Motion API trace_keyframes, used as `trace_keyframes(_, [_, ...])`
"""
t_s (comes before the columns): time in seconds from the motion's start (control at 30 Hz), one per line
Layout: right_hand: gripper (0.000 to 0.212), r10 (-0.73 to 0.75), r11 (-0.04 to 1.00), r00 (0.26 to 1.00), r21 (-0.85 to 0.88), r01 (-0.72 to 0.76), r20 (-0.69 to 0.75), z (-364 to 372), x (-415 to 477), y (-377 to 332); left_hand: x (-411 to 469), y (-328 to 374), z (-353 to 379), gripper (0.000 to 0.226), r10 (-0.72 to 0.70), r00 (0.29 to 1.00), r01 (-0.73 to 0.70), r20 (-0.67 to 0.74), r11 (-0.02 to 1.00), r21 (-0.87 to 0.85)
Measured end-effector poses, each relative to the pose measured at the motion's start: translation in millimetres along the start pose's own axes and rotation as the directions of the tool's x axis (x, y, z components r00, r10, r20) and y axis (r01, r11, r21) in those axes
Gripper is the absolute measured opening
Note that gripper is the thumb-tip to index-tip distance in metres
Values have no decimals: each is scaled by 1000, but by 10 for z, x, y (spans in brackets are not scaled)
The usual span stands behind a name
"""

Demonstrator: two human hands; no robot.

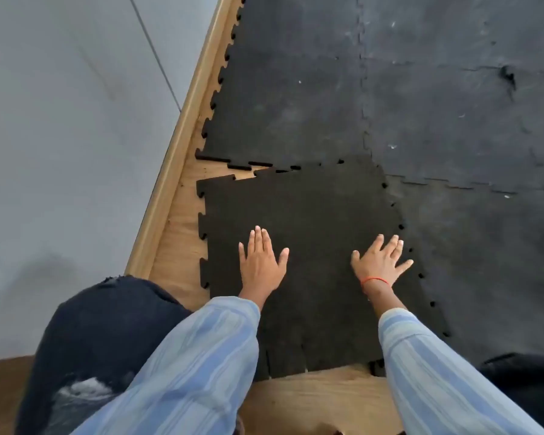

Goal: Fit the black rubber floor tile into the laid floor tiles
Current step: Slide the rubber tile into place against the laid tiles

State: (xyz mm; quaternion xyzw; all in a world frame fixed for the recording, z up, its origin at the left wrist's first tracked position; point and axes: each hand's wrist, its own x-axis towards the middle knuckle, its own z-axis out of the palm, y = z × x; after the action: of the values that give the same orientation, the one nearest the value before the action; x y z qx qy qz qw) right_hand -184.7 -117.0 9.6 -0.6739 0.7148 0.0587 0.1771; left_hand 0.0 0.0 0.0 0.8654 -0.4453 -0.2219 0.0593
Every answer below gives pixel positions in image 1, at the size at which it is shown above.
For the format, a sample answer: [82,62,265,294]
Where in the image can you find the person's right hand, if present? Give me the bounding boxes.
[350,234,414,287]

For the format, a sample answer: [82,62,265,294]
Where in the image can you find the person's left hand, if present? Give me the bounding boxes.
[238,226,290,301]

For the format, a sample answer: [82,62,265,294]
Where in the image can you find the person's left forearm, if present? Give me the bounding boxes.
[70,289,267,435]

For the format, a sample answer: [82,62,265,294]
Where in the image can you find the person's right forearm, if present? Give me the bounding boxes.
[363,282,544,435]

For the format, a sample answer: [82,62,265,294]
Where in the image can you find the black laid interlocking mat tile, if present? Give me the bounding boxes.
[194,0,373,173]
[357,0,544,194]
[384,176,544,368]

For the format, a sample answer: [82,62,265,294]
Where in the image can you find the wooden baseboard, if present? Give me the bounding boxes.
[125,0,242,280]

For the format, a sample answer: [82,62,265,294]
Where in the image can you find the person's left leg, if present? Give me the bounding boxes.
[15,275,194,435]

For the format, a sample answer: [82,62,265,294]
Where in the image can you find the person's leg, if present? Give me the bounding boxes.
[478,353,544,435]
[15,275,194,435]

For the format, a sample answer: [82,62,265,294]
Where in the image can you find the person's right leg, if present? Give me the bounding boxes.
[478,353,544,435]

